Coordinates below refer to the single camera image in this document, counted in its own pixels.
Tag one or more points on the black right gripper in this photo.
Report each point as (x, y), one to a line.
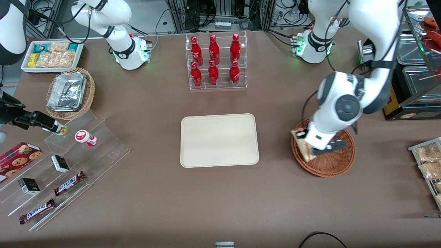
(10, 113)

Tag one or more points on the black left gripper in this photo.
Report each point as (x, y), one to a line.
(302, 136)

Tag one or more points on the triangular sandwich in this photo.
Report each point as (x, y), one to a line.
(305, 150)

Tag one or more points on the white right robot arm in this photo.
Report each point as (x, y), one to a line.
(125, 51)

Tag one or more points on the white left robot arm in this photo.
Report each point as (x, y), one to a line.
(330, 117)

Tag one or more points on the brown wicker basket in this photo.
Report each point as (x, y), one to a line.
(330, 167)

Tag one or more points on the light wicker basket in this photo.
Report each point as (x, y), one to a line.
(89, 96)

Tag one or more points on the beige plastic tray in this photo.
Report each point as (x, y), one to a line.
(219, 140)

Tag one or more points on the green lidded small cup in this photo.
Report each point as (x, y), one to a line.
(62, 130)

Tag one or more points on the stack of foil trays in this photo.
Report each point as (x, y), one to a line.
(67, 91)

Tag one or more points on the red and white cup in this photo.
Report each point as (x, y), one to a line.
(84, 136)

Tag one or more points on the small black box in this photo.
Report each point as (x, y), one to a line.
(29, 186)
(60, 163)

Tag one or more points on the red cookie box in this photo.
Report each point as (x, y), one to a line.
(17, 159)

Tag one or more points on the white snack bin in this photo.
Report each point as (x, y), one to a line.
(26, 67)

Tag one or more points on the yellow snack pack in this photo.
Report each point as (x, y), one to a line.
(33, 60)

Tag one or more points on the clear bag of crackers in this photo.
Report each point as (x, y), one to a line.
(58, 46)
(55, 59)

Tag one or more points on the clear acrylic stepped shelf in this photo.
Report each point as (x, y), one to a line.
(103, 151)

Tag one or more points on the snickers bar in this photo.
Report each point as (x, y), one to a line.
(69, 183)
(37, 211)

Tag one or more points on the teal snack pack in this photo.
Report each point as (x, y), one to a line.
(40, 48)
(72, 47)

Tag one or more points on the metal rack with snacks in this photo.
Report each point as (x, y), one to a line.
(413, 148)

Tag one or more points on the clear bag of pastry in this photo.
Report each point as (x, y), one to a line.
(438, 186)
(430, 169)
(429, 152)

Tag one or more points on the red cola bottle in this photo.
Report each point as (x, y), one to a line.
(196, 51)
(234, 74)
(213, 74)
(235, 48)
(196, 76)
(214, 51)

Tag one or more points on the clear acrylic bottle rack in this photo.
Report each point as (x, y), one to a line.
(217, 86)

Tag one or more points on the steel food pan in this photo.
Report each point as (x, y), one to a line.
(422, 86)
(411, 50)

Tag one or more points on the small grey device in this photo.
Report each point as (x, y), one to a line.
(224, 245)

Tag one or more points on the white power strip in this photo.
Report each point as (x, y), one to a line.
(222, 25)

